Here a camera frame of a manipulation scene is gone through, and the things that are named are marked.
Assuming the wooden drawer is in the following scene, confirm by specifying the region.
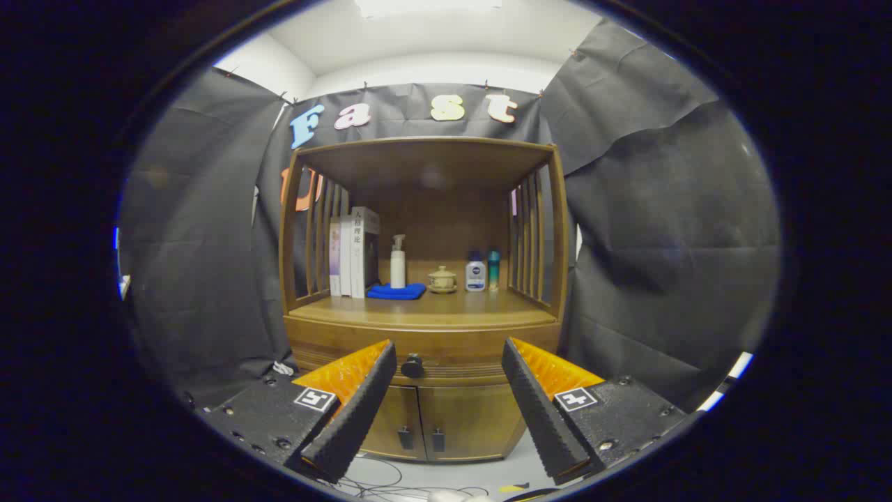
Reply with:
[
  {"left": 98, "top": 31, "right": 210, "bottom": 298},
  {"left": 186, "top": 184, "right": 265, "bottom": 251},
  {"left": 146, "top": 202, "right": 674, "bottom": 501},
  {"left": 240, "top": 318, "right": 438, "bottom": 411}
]
[{"left": 284, "top": 324, "right": 562, "bottom": 388}]

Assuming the lilac book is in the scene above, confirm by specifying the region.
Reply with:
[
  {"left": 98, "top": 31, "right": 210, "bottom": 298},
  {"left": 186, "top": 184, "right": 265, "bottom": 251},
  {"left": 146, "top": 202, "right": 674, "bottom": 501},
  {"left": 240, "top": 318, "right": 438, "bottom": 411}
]
[{"left": 328, "top": 218, "right": 342, "bottom": 297}]

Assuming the white pump bottle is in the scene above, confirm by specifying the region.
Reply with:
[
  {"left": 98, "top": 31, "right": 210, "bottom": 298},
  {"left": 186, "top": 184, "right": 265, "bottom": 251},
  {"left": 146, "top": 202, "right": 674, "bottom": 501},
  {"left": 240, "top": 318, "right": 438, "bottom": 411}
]
[{"left": 390, "top": 234, "right": 407, "bottom": 289}]

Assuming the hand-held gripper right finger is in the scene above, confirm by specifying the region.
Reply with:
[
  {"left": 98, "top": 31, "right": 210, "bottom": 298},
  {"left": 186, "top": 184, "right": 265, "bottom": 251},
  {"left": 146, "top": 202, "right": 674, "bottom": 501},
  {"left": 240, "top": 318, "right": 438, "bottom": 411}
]
[{"left": 501, "top": 337, "right": 701, "bottom": 486}]

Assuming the plain white book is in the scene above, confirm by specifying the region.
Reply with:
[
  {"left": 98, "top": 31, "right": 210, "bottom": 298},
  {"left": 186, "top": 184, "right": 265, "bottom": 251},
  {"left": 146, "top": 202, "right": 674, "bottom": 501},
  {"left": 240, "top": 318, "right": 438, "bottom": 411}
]
[{"left": 339, "top": 215, "right": 353, "bottom": 298}]

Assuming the blue folded cloth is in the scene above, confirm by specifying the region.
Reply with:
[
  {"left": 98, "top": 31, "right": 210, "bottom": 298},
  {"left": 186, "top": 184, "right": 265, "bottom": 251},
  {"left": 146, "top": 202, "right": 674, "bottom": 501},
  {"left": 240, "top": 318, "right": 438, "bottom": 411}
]
[{"left": 367, "top": 282, "right": 427, "bottom": 301}]

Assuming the white book dark cover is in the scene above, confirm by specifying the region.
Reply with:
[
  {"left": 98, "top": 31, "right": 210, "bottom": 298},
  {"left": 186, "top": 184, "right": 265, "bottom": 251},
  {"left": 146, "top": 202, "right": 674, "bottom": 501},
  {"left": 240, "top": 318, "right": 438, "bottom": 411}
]
[{"left": 351, "top": 206, "right": 380, "bottom": 299}]

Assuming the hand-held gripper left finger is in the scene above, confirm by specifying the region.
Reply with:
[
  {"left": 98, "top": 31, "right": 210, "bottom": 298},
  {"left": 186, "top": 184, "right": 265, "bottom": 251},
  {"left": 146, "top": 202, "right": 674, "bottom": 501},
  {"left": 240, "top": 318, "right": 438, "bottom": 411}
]
[{"left": 197, "top": 340, "right": 398, "bottom": 484}]

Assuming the wooden cabinet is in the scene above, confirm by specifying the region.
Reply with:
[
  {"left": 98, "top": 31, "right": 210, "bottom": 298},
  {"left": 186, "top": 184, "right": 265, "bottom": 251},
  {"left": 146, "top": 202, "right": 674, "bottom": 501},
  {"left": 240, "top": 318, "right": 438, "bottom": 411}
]
[{"left": 279, "top": 136, "right": 571, "bottom": 463}]

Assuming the beige lidded teacup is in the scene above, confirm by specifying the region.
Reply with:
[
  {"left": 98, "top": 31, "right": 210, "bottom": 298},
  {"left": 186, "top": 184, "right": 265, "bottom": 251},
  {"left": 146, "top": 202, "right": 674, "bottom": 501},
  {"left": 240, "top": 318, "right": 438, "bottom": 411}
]
[{"left": 427, "top": 266, "right": 459, "bottom": 294}]

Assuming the wooden countertop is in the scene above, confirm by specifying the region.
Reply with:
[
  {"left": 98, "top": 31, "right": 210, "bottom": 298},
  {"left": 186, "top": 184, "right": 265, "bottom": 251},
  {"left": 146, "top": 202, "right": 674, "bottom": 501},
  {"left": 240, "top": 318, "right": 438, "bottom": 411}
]
[{"left": 287, "top": 287, "right": 558, "bottom": 330}]

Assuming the wooden cabinet door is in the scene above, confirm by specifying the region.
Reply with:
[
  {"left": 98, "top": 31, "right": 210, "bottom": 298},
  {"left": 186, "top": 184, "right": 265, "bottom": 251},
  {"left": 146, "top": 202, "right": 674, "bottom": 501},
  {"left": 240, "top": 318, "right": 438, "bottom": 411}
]
[
  {"left": 359, "top": 385, "right": 427, "bottom": 461},
  {"left": 418, "top": 383, "right": 527, "bottom": 461}
]

